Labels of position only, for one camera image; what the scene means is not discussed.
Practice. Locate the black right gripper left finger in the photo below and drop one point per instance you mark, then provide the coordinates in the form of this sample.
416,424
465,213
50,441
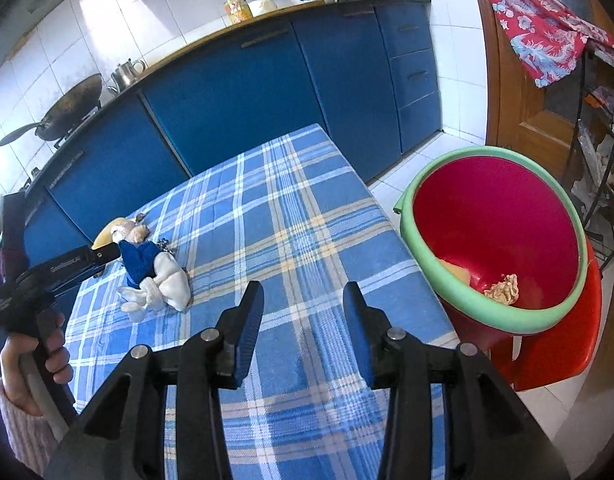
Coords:
215,359

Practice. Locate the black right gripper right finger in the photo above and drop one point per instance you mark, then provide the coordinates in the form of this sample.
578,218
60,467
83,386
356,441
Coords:
391,359

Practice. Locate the white sock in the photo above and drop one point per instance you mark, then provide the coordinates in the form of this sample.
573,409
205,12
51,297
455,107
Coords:
170,287

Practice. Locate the pink knit sleeve forearm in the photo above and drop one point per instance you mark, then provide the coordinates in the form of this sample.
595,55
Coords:
29,434

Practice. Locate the crumpled paper trash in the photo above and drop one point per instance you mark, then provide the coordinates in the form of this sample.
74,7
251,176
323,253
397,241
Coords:
504,292

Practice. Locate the blue kitchen cabinets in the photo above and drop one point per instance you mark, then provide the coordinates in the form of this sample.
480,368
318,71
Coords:
364,71

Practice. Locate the person's left hand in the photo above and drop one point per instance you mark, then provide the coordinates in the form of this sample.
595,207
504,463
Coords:
17,366

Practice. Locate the yellow banana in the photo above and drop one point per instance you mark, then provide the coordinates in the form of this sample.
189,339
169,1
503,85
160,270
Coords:
105,237

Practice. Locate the blue cloth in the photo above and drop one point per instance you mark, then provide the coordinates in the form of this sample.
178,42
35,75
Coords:
138,260

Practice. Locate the ginger root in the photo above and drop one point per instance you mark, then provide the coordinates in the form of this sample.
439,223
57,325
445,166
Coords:
130,231

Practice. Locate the red plastic stool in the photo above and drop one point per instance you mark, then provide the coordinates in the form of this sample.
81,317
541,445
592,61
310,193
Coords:
561,352

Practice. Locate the red bucket green rim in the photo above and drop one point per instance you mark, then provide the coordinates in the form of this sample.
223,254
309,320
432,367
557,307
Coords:
476,214

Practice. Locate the blue plaid tablecloth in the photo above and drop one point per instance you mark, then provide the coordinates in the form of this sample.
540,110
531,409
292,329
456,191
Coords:
293,216

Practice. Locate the black wok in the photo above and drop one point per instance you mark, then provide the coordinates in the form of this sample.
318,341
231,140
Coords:
66,114

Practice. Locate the steel kettle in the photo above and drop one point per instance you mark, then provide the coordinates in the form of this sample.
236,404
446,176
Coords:
126,74

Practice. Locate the wooden door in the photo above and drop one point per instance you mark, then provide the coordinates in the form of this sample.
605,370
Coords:
516,117

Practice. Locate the black metal rack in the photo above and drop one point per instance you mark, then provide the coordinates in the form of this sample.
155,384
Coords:
589,173

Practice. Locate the yellow tin can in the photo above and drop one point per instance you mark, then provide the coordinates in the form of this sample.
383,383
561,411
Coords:
237,11

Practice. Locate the red floral cloth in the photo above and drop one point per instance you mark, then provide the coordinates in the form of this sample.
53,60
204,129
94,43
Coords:
548,38

